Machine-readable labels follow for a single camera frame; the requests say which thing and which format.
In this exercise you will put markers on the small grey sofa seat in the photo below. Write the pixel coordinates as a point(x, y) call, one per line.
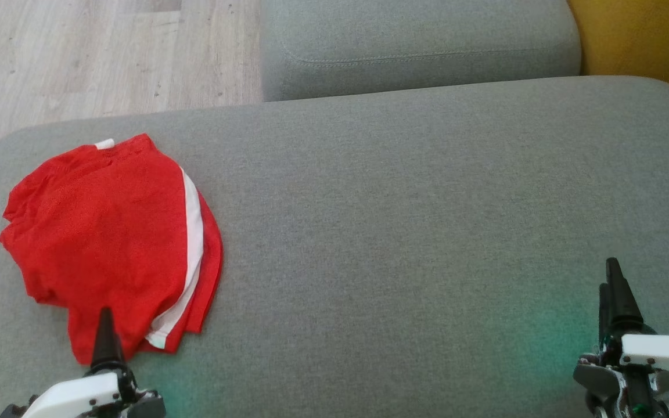
point(416, 46)

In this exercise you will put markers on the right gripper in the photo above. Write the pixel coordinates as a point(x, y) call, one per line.
point(659, 354)

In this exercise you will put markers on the red white sports shirt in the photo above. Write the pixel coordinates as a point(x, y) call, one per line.
point(108, 232)

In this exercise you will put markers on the yellow and grey sofa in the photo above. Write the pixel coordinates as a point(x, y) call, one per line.
point(648, 40)

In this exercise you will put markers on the large grey sofa seat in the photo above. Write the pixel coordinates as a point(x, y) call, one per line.
point(404, 232)

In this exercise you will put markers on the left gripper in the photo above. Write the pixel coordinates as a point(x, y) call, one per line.
point(73, 397)

